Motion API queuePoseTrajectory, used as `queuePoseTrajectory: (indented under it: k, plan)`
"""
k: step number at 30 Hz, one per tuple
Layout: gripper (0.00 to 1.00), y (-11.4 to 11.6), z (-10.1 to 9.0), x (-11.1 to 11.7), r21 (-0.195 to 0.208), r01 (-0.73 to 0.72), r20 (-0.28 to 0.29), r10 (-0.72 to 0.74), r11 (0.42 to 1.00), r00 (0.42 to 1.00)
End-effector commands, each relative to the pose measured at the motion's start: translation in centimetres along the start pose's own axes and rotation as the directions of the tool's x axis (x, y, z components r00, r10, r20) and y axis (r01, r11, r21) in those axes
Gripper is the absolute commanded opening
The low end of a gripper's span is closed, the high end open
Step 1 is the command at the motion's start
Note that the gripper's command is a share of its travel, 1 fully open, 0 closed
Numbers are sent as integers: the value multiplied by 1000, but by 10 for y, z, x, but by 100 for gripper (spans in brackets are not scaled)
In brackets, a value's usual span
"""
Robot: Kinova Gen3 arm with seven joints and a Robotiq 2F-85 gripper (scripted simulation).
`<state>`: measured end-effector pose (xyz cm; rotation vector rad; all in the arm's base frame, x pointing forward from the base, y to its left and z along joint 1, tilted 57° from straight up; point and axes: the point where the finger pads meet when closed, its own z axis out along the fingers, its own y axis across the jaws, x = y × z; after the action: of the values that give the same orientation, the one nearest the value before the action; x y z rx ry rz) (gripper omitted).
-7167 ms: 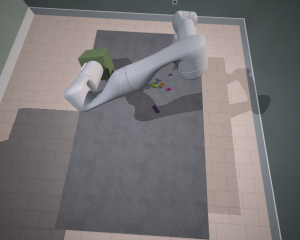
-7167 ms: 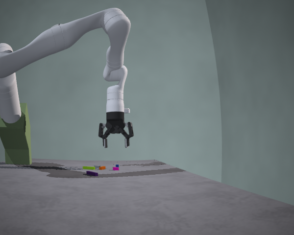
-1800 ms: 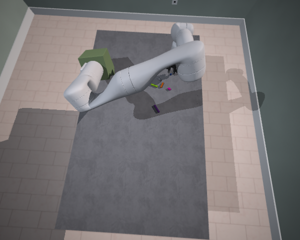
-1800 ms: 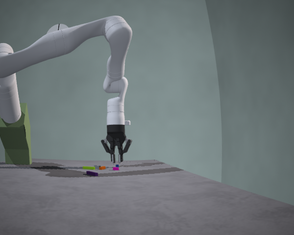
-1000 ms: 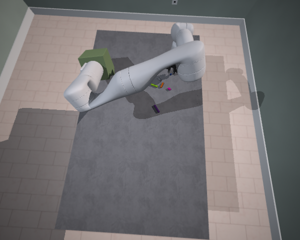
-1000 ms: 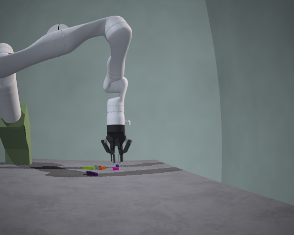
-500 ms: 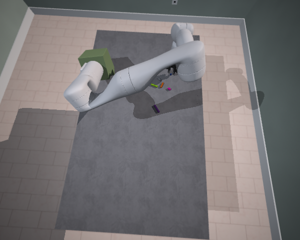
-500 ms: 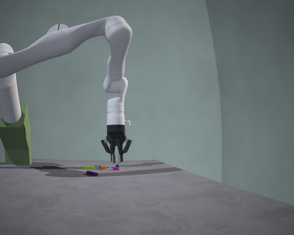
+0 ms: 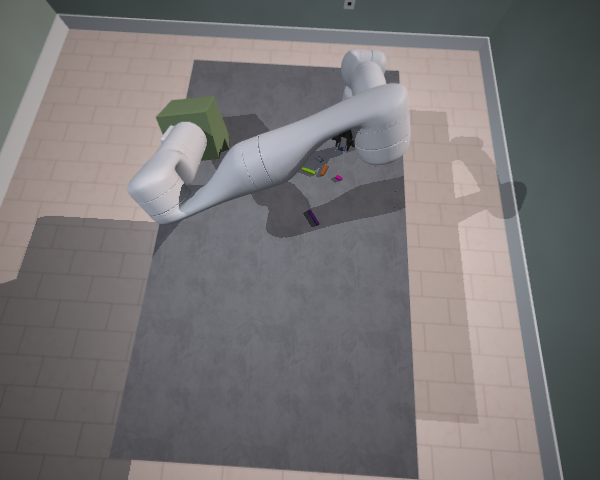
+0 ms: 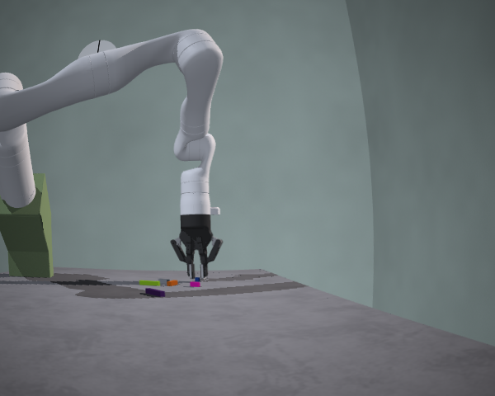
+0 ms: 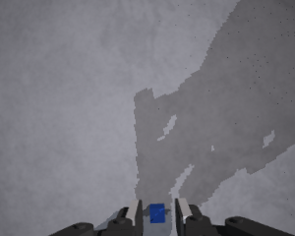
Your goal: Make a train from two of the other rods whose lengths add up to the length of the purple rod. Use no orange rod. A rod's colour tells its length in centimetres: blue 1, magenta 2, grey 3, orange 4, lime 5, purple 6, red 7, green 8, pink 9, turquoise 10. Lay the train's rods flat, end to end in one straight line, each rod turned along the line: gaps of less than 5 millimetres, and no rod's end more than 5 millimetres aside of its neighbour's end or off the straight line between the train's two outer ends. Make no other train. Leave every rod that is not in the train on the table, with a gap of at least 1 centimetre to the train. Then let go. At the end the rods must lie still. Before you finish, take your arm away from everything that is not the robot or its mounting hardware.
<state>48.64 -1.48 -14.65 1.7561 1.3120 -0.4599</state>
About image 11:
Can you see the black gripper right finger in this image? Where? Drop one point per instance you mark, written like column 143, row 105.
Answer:
column 191, row 222

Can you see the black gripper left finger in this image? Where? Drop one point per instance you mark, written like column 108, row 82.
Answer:
column 123, row 225

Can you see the small blue block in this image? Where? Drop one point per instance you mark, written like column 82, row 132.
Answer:
column 157, row 213

